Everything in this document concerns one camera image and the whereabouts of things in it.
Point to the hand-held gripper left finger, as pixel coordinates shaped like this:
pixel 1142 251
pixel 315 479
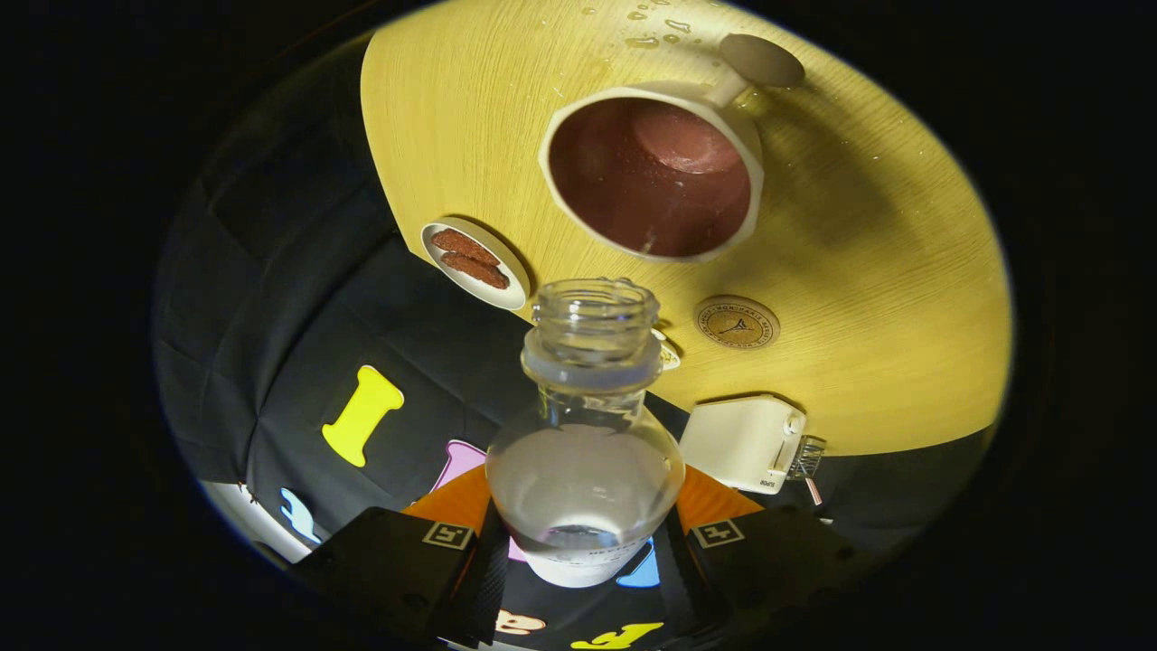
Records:
pixel 484 588

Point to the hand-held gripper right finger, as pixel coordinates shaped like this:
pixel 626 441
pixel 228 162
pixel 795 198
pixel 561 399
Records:
pixel 673 588

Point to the clear plastic juice bottle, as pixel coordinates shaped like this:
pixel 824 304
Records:
pixel 583 488

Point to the round cork coaster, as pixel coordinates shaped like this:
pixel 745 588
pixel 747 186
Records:
pixel 737 323

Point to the white toaster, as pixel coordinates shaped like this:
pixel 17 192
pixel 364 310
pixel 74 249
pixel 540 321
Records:
pixel 737 443

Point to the pink striped straw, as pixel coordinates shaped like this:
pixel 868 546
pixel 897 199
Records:
pixel 813 493

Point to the white divided bean dish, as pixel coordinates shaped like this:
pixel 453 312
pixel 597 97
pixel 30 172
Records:
pixel 669 354

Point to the white oval plate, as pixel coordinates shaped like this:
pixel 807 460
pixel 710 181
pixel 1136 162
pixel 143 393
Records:
pixel 515 280

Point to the red meat piece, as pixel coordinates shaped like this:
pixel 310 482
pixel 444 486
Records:
pixel 477 271
pixel 463 245

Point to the wooden table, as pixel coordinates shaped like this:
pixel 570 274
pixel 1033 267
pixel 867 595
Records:
pixel 886 298

